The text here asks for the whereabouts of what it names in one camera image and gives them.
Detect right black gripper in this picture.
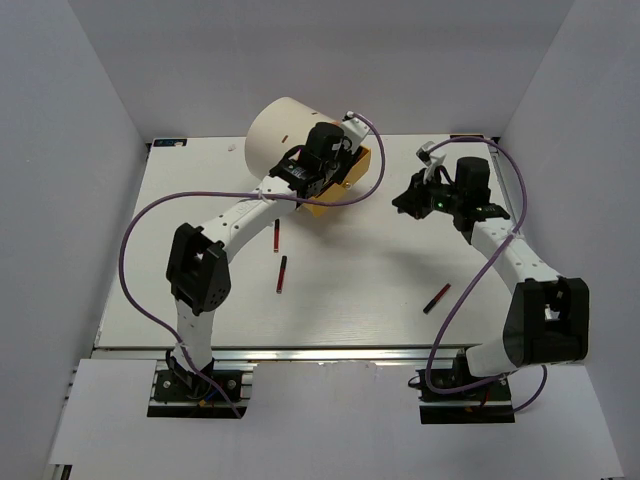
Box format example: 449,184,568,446
391,167,463,220

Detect yellow drawer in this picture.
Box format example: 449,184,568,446
283,141,371,217

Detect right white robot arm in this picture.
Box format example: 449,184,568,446
392,157,590,399

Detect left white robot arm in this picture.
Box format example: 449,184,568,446
166,119,368,399

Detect white cylindrical drawer organizer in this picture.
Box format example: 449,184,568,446
244,97,339,180

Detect red lip gloss centre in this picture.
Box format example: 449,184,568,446
273,219,280,253

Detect red lip gloss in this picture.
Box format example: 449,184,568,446
276,255,288,294
423,283,451,315
273,219,280,253

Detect red lip gloss right front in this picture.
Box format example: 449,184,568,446
423,283,451,315

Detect red lip gloss lower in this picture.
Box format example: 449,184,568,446
276,255,288,294

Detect blue label left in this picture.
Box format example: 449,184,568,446
152,138,187,148

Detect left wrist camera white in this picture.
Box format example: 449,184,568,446
339,111,370,153

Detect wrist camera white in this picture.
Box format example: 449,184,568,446
339,111,370,153
416,141,446,184

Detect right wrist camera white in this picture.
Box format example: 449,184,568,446
416,141,446,184

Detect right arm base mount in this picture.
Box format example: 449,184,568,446
407,351,515,425

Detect aluminium table frame rail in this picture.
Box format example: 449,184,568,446
89,135,569,364

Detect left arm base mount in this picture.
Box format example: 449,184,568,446
147,350,251,419

